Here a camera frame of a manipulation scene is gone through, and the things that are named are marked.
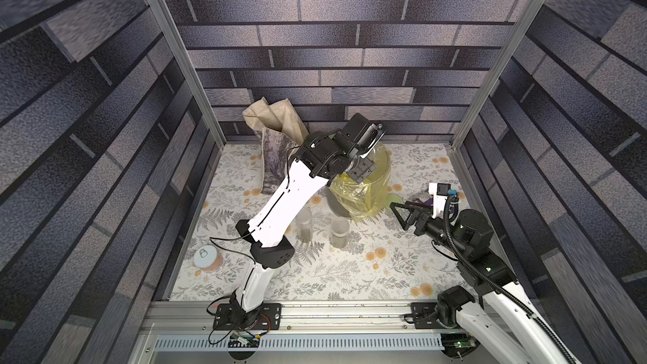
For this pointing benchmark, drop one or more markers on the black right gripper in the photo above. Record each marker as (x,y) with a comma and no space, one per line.
(418,221)

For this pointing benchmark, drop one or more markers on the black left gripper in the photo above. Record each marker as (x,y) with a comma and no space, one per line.
(362,169)

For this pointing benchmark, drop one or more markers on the yellow plastic trash bag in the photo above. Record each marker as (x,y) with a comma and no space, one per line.
(366,199)

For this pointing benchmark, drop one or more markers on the small clear bean jar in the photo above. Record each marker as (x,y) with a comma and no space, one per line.
(339,232)

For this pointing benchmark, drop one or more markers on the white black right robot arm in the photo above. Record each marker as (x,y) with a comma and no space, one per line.
(496,310)

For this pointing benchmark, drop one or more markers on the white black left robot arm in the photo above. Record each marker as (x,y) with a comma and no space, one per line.
(314,165)

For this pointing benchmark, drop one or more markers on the beige printed tote bag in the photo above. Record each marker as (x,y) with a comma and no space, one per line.
(281,132)

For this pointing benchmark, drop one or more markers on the green circuit board right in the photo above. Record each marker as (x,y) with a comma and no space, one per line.
(458,343)

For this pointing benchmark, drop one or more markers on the green circuit board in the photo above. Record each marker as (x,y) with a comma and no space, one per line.
(458,343)
(243,341)

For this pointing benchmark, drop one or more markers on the white round lid with symbol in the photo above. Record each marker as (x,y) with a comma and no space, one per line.
(208,258)

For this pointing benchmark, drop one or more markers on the green circuit board left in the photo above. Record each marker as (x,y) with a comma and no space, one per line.
(243,341)

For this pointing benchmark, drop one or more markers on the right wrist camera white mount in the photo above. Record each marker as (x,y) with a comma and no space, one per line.
(440,193)

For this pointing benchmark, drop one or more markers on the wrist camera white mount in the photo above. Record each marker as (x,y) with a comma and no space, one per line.
(440,193)
(359,136)

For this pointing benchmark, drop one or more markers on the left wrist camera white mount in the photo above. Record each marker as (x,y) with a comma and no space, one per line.
(359,136)

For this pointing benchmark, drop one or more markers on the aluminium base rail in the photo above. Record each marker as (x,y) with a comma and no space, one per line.
(300,326)

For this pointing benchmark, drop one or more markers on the aluminium frame post right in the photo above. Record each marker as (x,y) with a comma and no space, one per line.
(492,77)

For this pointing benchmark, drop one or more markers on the aluminium frame post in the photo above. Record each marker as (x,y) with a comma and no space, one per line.
(172,35)
(492,77)

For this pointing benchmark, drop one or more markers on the aluminium frame post left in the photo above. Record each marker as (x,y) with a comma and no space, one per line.
(172,35)

